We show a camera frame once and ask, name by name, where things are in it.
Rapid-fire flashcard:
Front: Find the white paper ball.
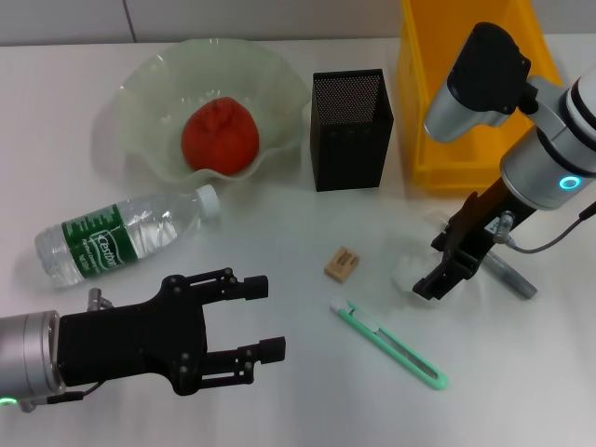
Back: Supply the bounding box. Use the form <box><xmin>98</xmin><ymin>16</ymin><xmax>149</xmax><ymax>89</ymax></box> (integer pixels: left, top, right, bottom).
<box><xmin>390</xmin><ymin>246</ymin><xmax>448</xmax><ymax>304</ymax></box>

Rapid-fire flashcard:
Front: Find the black mesh pen holder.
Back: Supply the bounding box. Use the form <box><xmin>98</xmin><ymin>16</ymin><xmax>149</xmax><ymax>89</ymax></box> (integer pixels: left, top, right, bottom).
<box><xmin>309</xmin><ymin>68</ymin><xmax>395</xmax><ymax>193</ymax></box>

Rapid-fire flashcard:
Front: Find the yellow plastic storage bin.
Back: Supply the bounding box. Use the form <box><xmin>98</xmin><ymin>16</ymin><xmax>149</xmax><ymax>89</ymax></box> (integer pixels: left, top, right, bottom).
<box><xmin>395</xmin><ymin>0</ymin><xmax>569</xmax><ymax>196</ymax></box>

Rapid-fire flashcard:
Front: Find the grey marker pen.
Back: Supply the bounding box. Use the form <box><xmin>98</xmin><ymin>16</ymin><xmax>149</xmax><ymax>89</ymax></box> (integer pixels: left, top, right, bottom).
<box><xmin>481</xmin><ymin>251</ymin><xmax>538</xmax><ymax>300</ymax></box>

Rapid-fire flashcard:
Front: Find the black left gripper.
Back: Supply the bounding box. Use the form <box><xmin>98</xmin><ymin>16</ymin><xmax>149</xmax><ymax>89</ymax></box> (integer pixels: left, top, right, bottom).
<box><xmin>58</xmin><ymin>266</ymin><xmax>287</xmax><ymax>397</ymax></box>

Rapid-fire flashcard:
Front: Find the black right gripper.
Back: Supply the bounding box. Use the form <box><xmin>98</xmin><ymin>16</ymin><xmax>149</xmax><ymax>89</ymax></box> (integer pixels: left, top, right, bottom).
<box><xmin>412</xmin><ymin>179</ymin><xmax>536</xmax><ymax>302</ymax></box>

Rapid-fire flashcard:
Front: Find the tan rubber eraser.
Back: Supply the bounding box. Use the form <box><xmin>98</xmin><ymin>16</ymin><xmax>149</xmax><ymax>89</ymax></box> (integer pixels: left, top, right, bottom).
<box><xmin>323</xmin><ymin>245</ymin><xmax>362</xmax><ymax>284</ymax></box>

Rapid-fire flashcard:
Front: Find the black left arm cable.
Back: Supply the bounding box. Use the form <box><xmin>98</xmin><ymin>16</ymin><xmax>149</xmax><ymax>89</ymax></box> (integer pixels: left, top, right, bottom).
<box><xmin>18</xmin><ymin>287</ymin><xmax>116</xmax><ymax>414</ymax></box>

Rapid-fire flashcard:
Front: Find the mint green utility knife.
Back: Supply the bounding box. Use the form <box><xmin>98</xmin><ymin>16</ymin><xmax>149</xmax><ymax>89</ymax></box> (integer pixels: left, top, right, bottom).
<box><xmin>329</xmin><ymin>298</ymin><xmax>449</xmax><ymax>391</ymax></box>

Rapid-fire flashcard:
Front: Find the pale green glass fruit plate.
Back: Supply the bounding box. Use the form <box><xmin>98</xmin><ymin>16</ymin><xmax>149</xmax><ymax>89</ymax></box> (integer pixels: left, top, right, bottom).
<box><xmin>113</xmin><ymin>37</ymin><xmax>312</xmax><ymax>190</ymax></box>

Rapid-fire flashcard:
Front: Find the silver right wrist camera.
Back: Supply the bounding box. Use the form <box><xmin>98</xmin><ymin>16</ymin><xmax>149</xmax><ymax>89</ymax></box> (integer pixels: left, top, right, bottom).
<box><xmin>423</xmin><ymin>21</ymin><xmax>533</xmax><ymax>143</ymax></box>

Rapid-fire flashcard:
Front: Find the clear green-label water bottle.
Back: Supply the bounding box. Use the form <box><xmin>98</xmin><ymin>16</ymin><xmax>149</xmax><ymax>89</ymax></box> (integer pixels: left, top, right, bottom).
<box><xmin>34</xmin><ymin>183</ymin><xmax>221</xmax><ymax>291</ymax></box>

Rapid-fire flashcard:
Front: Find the red orange fruit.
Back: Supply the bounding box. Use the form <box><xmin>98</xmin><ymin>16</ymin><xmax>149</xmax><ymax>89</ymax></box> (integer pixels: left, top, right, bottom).
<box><xmin>181</xmin><ymin>96</ymin><xmax>260</xmax><ymax>176</ymax></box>

